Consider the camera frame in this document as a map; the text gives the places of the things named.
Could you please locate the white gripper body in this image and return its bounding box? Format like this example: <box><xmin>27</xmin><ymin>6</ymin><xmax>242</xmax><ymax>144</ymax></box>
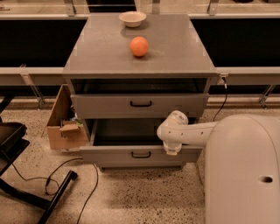
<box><xmin>164</xmin><ymin>141</ymin><xmax>182</xmax><ymax>156</ymax></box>

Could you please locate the grey drawer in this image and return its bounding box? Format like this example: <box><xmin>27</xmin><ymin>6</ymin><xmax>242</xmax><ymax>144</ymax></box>
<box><xmin>96</xmin><ymin>161</ymin><xmax>186</xmax><ymax>169</ymax></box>
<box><xmin>80</xmin><ymin>118</ymin><xmax>202</xmax><ymax>164</ymax></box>
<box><xmin>71</xmin><ymin>94</ymin><xmax>208</xmax><ymax>119</ymax></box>

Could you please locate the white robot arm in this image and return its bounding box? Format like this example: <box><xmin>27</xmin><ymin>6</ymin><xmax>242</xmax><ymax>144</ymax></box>
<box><xmin>157</xmin><ymin>111</ymin><xmax>280</xmax><ymax>224</ymax></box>

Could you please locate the grey bottom drawer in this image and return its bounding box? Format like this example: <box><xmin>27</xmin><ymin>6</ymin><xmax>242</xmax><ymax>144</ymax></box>
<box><xmin>96</xmin><ymin>161</ymin><xmax>186</xmax><ymax>169</ymax></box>

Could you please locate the grey top drawer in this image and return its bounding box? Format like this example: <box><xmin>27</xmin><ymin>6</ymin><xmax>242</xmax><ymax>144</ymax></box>
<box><xmin>71</xmin><ymin>94</ymin><xmax>208</xmax><ymax>119</ymax></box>

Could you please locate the grey drawer cabinet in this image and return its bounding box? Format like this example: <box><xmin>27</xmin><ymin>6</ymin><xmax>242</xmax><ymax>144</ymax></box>
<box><xmin>61</xmin><ymin>12</ymin><xmax>219</xmax><ymax>172</ymax></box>

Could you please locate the orange fruit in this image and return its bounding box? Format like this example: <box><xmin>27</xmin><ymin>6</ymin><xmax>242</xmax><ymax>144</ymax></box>
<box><xmin>129</xmin><ymin>37</ymin><xmax>149</xmax><ymax>57</ymax></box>

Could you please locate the cardboard box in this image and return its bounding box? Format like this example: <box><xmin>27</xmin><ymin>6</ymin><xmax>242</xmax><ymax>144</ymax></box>
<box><xmin>46</xmin><ymin>85</ymin><xmax>88</xmax><ymax>150</ymax></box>

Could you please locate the white bowl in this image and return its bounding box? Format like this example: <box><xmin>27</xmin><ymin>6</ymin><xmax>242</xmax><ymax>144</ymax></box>
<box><xmin>119</xmin><ymin>11</ymin><xmax>147</xmax><ymax>28</ymax></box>

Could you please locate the black cart stand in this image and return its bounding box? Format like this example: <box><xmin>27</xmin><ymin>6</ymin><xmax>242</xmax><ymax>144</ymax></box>
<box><xmin>0</xmin><ymin>95</ymin><xmax>79</xmax><ymax>224</ymax></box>

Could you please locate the grey railing beam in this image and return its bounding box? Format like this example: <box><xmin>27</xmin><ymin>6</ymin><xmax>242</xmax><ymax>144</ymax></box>
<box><xmin>0</xmin><ymin>66</ymin><xmax>280</xmax><ymax>86</ymax></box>

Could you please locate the black power cable right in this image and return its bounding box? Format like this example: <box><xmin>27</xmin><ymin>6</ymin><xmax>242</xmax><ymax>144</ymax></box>
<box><xmin>213</xmin><ymin>82</ymin><xmax>229</xmax><ymax>123</ymax></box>

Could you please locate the black floor cable left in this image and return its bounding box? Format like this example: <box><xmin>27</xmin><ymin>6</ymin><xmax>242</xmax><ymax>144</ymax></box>
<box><xmin>10</xmin><ymin>157</ymin><xmax>100</xmax><ymax>224</ymax></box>

